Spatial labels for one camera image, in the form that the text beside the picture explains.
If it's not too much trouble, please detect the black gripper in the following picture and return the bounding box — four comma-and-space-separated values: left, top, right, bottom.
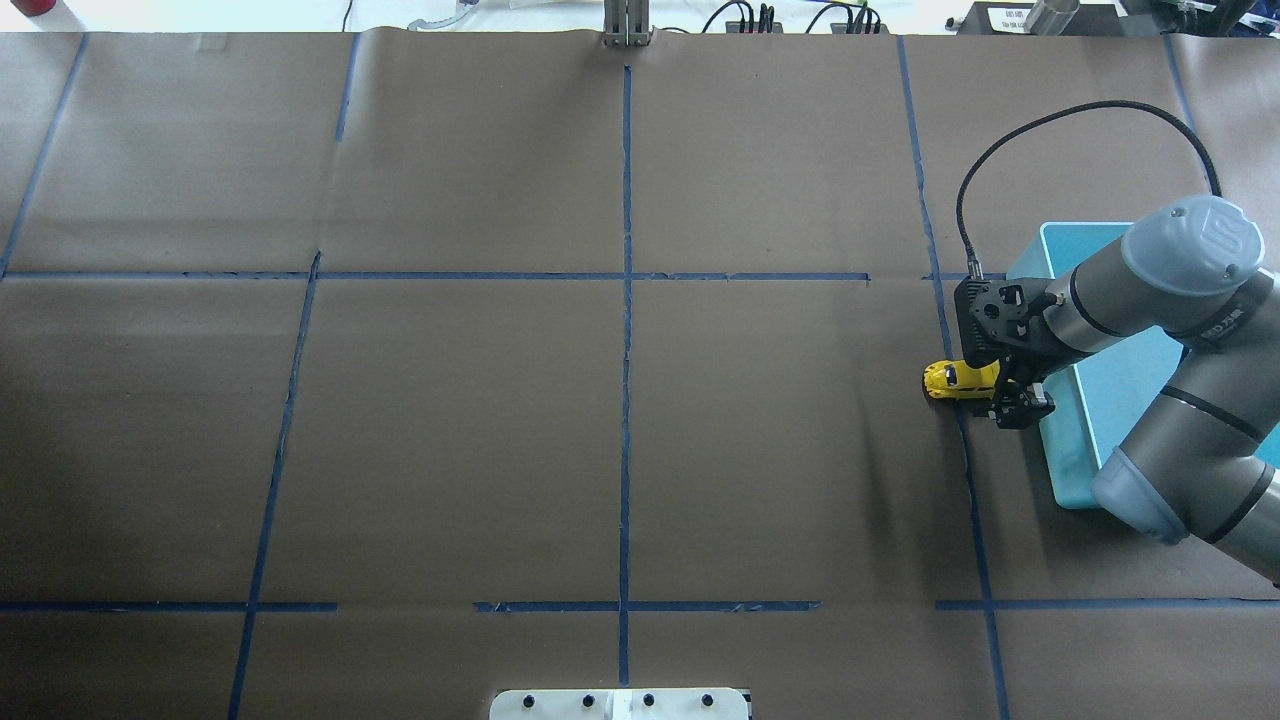
975, 352, 1057, 430

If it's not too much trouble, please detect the yellow beetle toy car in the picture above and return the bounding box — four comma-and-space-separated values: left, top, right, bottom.
922, 360, 1001, 401

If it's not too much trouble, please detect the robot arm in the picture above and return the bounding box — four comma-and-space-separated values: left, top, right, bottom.
954, 195, 1279, 582

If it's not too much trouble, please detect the light blue plastic bin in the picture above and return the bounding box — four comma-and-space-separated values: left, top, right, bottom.
1004, 222, 1280, 510

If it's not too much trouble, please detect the silver metal cup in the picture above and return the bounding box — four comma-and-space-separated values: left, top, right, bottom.
1023, 0, 1080, 37

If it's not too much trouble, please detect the black power strip right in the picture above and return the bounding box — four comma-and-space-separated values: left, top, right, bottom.
829, 4, 890, 35

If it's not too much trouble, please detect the black power strip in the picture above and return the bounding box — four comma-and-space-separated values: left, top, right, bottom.
714, 1, 785, 35
829, 4, 890, 35

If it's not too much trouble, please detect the black power strip left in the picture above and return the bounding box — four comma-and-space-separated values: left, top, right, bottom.
714, 1, 785, 35

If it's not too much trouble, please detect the red cylinder canister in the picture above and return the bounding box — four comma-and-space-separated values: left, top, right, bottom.
9, 0, 58, 18

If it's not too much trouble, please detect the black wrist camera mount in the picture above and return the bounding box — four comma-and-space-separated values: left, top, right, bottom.
954, 277, 1055, 368

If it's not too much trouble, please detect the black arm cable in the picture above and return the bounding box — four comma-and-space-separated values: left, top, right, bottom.
955, 100, 1224, 281

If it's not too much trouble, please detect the aluminium frame post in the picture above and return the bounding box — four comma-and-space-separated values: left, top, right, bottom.
602, 0, 653, 47

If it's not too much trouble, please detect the white camera stand base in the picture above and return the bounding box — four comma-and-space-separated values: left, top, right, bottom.
488, 687, 754, 719

